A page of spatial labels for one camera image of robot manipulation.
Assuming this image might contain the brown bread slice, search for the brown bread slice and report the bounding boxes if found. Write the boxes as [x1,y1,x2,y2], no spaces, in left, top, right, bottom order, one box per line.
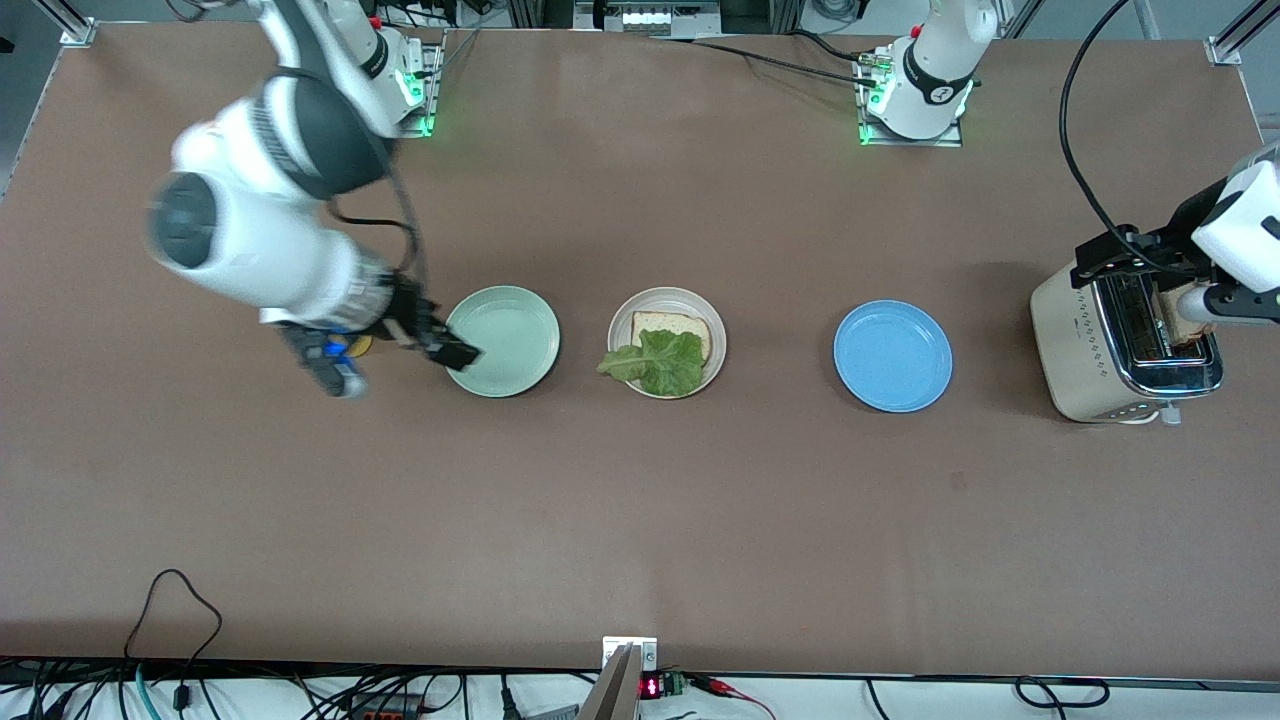
[632,311,713,363]
[1160,290,1217,348]

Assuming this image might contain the green lettuce leaf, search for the green lettuce leaf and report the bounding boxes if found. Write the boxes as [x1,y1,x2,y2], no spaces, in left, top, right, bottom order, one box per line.
[597,328,706,398]

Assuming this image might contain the green plate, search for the green plate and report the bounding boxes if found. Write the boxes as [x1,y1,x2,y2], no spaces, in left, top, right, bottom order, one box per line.
[441,286,561,398]

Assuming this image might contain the beige plate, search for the beige plate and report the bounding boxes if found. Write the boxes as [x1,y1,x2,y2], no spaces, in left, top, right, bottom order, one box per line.
[608,287,728,400]

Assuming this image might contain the blue plate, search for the blue plate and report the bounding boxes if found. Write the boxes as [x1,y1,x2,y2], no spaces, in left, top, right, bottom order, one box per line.
[833,300,954,413]

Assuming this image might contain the beige toaster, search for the beige toaster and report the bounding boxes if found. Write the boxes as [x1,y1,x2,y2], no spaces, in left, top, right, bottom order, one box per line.
[1030,237,1225,425]

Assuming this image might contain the grey control box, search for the grey control box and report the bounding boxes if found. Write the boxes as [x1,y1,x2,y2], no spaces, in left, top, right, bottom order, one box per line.
[573,0,723,39]

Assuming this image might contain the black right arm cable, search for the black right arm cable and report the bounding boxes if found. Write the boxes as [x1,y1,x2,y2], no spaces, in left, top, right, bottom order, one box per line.
[270,60,431,301]

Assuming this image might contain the aluminum frame profile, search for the aluminum frame profile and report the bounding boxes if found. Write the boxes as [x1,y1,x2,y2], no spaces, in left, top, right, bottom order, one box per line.
[1215,0,1280,56]
[35,0,91,36]

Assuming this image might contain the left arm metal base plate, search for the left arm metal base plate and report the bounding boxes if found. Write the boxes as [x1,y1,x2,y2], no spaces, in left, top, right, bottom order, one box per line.
[856,45,966,148]

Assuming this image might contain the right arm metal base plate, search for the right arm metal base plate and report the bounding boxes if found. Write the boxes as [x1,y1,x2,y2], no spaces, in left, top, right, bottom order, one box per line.
[380,28,443,139]

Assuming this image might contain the small metal mounting bracket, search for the small metal mounting bracket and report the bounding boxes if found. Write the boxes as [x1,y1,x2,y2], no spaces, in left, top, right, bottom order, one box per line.
[603,637,658,671]

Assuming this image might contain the thin black looped cable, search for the thin black looped cable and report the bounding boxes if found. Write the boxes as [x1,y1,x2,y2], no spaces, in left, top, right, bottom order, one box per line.
[122,570,223,713]

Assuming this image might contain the short black cable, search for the short black cable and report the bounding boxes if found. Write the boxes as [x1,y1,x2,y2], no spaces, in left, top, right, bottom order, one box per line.
[790,30,876,63]

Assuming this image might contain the aluminum camera post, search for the aluminum camera post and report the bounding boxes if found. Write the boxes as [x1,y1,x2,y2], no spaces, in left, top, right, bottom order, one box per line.
[578,645,641,720]

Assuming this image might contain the long black cable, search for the long black cable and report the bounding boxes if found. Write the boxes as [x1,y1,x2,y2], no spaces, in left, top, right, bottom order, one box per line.
[650,35,881,89]

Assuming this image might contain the coiled black cable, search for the coiled black cable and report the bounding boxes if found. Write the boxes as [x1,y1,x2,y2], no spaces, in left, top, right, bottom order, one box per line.
[1015,677,1111,709]

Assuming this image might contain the red clip wires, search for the red clip wires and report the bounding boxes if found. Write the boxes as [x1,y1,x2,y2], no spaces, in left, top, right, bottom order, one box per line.
[690,675,776,719]

